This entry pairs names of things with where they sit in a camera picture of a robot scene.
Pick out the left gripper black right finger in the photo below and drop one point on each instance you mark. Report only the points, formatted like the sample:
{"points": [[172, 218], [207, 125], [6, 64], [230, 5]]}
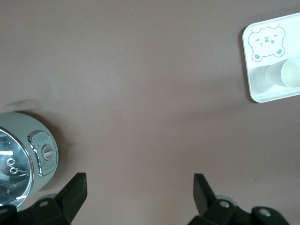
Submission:
{"points": [[204, 199]]}

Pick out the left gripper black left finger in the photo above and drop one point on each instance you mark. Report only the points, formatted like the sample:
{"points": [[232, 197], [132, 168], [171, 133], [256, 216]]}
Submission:
{"points": [[70, 199]]}

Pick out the white plastic cup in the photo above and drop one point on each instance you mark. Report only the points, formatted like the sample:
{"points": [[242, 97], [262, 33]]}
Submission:
{"points": [[290, 72]]}

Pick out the white tray with bear print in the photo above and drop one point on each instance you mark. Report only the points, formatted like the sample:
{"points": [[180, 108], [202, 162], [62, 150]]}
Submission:
{"points": [[293, 25]]}

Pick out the mint green electric cooking pot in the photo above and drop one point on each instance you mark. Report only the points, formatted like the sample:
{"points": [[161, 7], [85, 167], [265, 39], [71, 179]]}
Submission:
{"points": [[16, 122]]}

